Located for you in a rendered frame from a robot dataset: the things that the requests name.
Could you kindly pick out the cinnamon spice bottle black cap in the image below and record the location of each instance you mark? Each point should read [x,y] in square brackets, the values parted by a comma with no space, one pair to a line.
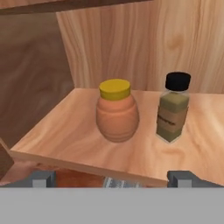
[172,110]

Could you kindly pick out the grey striped object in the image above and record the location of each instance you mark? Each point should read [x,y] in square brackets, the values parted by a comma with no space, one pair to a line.
[121,183]

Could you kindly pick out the orange honey bottle yellow lid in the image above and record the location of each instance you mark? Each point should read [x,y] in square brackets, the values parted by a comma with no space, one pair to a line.
[117,115]

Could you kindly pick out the light wooden cabinet shelf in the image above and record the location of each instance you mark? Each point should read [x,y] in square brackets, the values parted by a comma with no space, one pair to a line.
[116,145]

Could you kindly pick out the dark wooden cabinet door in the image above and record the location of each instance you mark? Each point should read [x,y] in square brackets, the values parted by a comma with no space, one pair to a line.
[29,78]

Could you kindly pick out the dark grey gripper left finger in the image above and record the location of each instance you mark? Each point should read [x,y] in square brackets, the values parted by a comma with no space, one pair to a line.
[43,178]

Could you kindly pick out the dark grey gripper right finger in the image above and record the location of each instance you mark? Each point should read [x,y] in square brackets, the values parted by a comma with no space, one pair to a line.
[179,178]

